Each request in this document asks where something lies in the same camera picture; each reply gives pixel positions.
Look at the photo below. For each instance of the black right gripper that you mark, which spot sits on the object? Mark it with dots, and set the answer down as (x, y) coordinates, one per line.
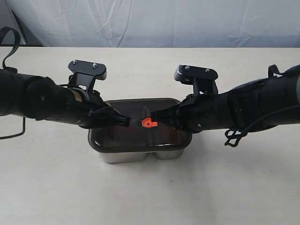
(204, 112)

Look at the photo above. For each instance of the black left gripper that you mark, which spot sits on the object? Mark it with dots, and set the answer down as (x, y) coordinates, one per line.
(94, 112)

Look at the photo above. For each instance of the dark transparent lid orange seal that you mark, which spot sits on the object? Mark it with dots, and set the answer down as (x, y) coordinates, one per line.
(142, 134)

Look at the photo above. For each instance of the steel lunch box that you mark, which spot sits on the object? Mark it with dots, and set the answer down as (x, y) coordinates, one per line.
(115, 158)

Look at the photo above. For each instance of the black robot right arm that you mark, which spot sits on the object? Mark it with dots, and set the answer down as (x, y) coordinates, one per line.
(256, 105)

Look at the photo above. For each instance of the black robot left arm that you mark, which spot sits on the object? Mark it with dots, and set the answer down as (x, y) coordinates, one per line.
(40, 98)

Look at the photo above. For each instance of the white wrinkled backdrop curtain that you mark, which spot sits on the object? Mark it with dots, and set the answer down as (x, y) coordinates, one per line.
(155, 23)

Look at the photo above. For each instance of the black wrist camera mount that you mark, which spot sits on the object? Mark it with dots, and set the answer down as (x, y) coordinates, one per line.
(202, 79)
(85, 73)

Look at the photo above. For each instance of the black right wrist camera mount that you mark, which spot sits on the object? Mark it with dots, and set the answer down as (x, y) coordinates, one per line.
(202, 79)

